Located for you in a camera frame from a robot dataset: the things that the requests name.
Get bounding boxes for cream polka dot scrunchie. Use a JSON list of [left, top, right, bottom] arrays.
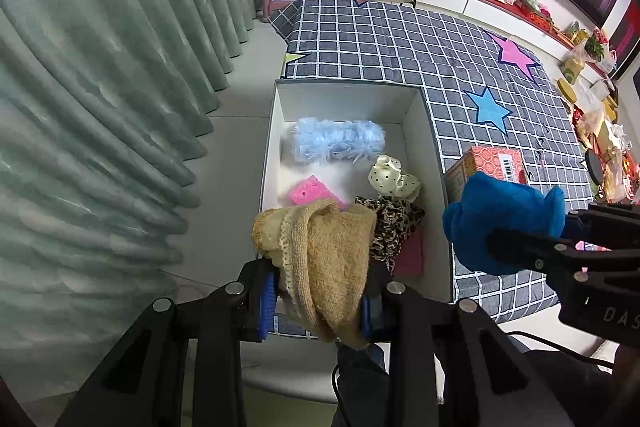
[[368, 155, 422, 202]]

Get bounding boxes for red printed carton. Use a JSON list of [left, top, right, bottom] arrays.
[[444, 146, 530, 202]]

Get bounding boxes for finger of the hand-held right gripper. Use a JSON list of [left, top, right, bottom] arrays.
[[487, 229, 592, 282], [565, 203, 640, 241]]

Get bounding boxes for grey green curtain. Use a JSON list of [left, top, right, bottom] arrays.
[[0, 0, 266, 408]]

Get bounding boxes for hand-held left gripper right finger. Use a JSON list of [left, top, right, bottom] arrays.
[[357, 267, 576, 427]]

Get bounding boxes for black cable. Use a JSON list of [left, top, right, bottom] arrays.
[[505, 331, 616, 370], [330, 364, 346, 408]]

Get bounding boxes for clear jar with gold lid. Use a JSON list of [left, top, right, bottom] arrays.
[[556, 77, 581, 100]]

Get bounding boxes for red topped wall cabinet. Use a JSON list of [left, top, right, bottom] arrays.
[[405, 0, 616, 80]]

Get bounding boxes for light blue fluffy cloth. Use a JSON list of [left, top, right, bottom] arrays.
[[291, 118, 387, 165]]

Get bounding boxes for beige knitted cloth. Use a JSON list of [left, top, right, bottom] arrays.
[[251, 198, 378, 352]]

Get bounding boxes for grey checked star bedsheet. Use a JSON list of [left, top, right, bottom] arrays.
[[270, 0, 596, 325]]

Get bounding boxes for pile of snack packets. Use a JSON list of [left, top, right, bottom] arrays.
[[555, 22, 640, 205]]

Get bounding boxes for black round disc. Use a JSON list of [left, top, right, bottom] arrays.
[[585, 149, 608, 198]]

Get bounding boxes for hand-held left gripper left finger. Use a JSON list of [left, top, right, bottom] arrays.
[[55, 259, 281, 427]]

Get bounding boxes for leopard print scrunchie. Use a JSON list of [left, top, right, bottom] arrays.
[[354, 196, 426, 273]]

